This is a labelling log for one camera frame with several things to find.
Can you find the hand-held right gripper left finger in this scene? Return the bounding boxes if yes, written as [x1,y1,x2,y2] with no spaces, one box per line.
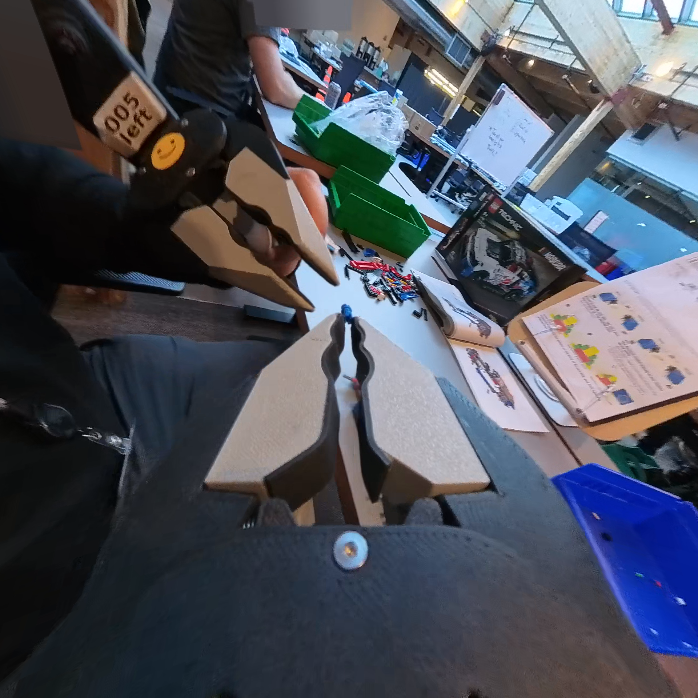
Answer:
[204,313,347,524]

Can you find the black toy car box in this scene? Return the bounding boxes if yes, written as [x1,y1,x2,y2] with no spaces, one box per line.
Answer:
[432,190,589,325]

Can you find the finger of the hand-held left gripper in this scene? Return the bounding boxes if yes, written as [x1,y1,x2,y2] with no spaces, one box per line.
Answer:
[171,206,316,313]
[215,146,341,287]

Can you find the car picture sheet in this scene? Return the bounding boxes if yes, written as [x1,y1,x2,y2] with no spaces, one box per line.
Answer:
[452,342,550,435]

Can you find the black desk foot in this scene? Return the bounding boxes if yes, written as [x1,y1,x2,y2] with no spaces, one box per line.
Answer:
[242,304,300,328]

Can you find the person's left hand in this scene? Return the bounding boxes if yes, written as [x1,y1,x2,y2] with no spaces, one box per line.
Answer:
[248,166,330,276]

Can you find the blue plastic bin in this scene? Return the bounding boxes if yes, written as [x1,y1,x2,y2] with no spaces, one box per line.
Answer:
[551,462,698,659]

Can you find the person's trousers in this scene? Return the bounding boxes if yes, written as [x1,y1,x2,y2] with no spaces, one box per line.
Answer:
[79,333,314,551]

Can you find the clear plastic bag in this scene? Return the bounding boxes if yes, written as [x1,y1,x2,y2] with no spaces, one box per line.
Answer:
[326,92,409,160]

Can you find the wooden document stand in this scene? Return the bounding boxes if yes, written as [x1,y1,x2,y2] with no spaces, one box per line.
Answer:
[507,281,698,444]

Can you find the open instruction booklet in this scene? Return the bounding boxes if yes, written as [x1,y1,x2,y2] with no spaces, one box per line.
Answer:
[413,271,507,348]

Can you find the white desk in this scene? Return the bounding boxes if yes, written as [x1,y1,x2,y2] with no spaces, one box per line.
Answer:
[294,229,625,527]
[256,98,464,232]

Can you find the whiteboard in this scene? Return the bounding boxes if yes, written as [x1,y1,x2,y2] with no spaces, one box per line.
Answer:
[428,83,555,197]

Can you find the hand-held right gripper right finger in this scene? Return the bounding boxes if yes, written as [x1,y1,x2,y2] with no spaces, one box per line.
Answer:
[350,317,492,508]

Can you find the green plastic bin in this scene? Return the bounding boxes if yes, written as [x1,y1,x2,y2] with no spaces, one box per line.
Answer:
[327,165,433,258]
[293,94,397,184]

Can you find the wooden support post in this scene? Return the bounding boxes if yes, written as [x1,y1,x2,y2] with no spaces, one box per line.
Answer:
[530,98,615,193]

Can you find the pile of small toy bricks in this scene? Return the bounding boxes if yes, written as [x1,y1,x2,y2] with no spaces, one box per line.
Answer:
[337,244,422,306]

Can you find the office chair armrest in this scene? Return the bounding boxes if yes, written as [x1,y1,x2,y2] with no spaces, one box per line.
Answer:
[93,270,187,296]

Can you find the black badge reel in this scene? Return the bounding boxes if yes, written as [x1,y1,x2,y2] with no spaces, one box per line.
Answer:
[0,398,133,456]

